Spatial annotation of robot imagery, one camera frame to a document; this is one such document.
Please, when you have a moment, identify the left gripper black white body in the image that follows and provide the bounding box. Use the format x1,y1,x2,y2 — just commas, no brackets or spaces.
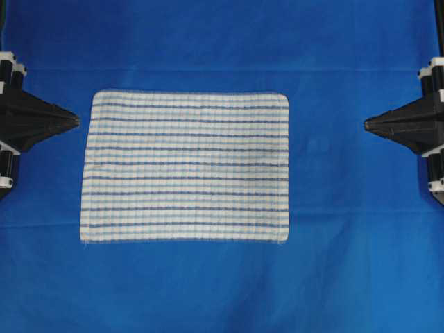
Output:
0,51,28,202

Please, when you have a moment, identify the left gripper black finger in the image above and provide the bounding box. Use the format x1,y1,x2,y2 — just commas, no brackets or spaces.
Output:
1,90,80,126
1,119,80,152

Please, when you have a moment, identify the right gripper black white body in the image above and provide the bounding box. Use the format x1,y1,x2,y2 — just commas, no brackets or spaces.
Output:
418,57,444,209

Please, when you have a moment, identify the blue white striped towel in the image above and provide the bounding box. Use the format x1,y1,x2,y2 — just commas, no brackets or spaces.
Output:
79,89,289,244

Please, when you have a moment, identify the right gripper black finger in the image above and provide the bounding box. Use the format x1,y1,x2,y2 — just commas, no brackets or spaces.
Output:
364,125,443,155
364,99,443,129

